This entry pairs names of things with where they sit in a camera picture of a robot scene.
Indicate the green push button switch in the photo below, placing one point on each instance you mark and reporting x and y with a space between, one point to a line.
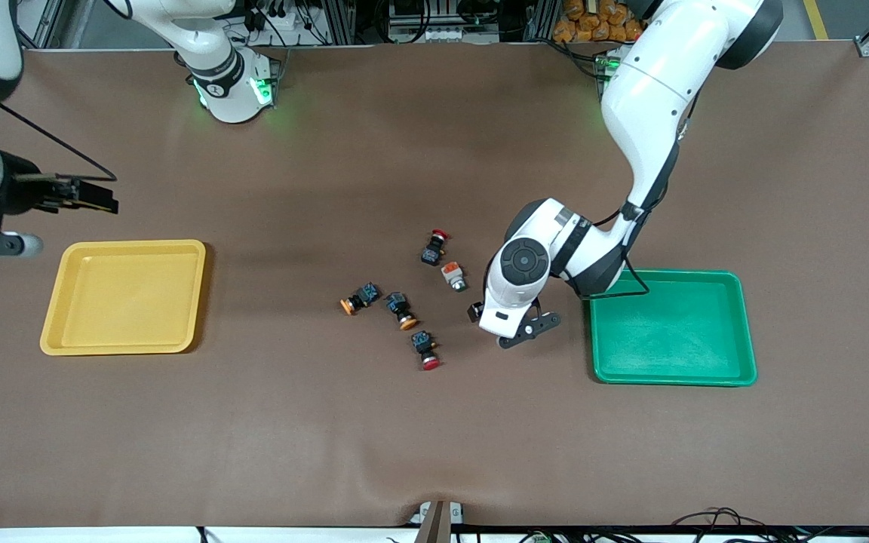
451 273

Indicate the yellow push button switch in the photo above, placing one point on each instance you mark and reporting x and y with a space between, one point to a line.
365 294
400 305

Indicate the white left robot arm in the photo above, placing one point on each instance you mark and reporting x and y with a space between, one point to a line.
653 90

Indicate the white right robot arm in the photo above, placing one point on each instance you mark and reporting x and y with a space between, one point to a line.
208 45

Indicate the yellow plastic tray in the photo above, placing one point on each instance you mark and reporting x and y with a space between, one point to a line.
125 302

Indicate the green plastic tray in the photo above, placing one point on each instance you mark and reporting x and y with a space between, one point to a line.
676 339

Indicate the brown table cover mat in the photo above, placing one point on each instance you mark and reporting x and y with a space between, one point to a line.
329 437

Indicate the white power strip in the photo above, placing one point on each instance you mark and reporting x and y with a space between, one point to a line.
443 35
284 21

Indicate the orange packaged items pile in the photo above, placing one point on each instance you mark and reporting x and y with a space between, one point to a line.
593 19

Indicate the red push button switch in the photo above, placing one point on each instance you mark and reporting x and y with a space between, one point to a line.
431 253
424 345

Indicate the brown post with grey clamp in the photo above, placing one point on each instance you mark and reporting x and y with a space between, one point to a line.
434 520

